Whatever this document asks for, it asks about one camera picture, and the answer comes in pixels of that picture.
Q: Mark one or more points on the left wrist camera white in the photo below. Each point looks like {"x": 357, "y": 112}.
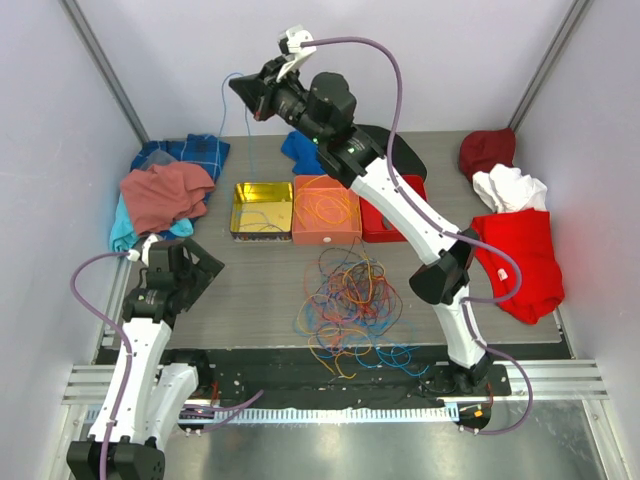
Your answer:
{"x": 140, "y": 252}

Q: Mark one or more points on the black cloth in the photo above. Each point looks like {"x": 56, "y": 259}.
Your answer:
{"x": 405, "y": 160}

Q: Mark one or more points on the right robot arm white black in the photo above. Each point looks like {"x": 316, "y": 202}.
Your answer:
{"x": 324, "y": 113}

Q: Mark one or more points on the cyan cloth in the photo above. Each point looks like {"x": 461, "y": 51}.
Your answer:
{"x": 123, "y": 236}

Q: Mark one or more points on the white cable duct rail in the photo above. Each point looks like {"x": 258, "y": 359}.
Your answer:
{"x": 449, "y": 412}

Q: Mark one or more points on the salmon pink shirt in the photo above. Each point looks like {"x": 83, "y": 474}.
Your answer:
{"x": 160, "y": 196}

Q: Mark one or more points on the left aluminium corner post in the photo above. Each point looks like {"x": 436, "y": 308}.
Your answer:
{"x": 91, "y": 43}

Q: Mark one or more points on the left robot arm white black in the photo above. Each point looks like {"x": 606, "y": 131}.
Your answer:
{"x": 149, "y": 384}

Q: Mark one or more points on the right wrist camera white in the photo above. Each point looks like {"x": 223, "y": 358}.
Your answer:
{"x": 292, "y": 46}

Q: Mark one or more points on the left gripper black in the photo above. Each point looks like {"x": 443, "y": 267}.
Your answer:
{"x": 205, "y": 269}

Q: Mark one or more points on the dark red cloth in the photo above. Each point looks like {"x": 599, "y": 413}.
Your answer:
{"x": 481, "y": 151}

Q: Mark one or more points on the bright red cloth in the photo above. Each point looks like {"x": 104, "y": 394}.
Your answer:
{"x": 526, "y": 237}

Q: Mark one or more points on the gold tin box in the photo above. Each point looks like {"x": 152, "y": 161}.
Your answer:
{"x": 262, "y": 212}

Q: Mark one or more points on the white cloth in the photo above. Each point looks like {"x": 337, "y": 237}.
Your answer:
{"x": 506, "y": 190}

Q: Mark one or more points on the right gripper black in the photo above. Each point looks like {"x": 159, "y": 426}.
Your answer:
{"x": 258, "y": 95}

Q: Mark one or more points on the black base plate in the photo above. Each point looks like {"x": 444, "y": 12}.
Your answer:
{"x": 305, "y": 379}

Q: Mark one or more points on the blue plaid cloth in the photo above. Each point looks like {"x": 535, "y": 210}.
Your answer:
{"x": 206, "y": 151}

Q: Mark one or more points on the aluminium corner post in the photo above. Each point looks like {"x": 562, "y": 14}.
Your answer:
{"x": 577, "y": 11}
{"x": 91, "y": 43}

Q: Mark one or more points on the right aluminium corner post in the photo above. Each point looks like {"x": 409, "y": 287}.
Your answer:
{"x": 577, "y": 11}

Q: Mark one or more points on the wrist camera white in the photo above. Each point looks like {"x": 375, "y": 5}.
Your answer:
{"x": 140, "y": 252}
{"x": 292, "y": 46}

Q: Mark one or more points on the red box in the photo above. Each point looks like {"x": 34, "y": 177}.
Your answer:
{"x": 376, "y": 228}

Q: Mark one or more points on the salmon pink box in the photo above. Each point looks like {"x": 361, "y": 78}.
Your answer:
{"x": 324, "y": 212}

